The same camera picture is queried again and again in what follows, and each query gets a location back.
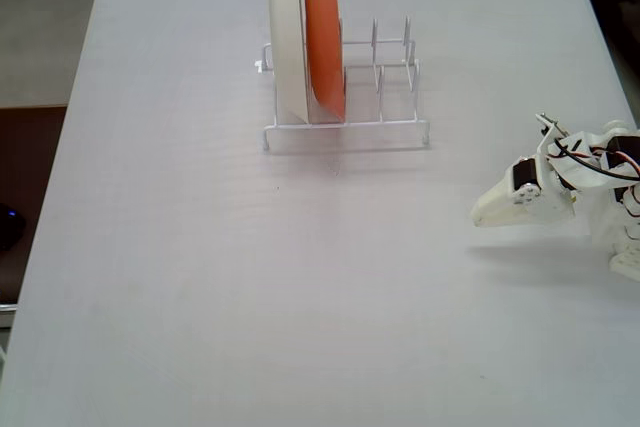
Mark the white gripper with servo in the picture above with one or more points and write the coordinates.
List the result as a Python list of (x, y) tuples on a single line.
[(511, 205)]

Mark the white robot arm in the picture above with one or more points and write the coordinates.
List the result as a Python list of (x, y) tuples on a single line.
[(615, 217)]

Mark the orange plastic plate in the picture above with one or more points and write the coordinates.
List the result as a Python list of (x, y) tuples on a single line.
[(325, 37)]

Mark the white plastic plate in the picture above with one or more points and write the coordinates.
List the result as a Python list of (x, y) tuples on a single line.
[(287, 37)]

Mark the black computer mouse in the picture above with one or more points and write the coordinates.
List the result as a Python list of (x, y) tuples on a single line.
[(10, 227)]

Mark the white plastic object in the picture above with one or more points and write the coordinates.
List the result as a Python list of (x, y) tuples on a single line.
[(6, 316)]

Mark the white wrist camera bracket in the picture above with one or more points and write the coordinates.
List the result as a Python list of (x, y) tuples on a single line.
[(550, 134)]

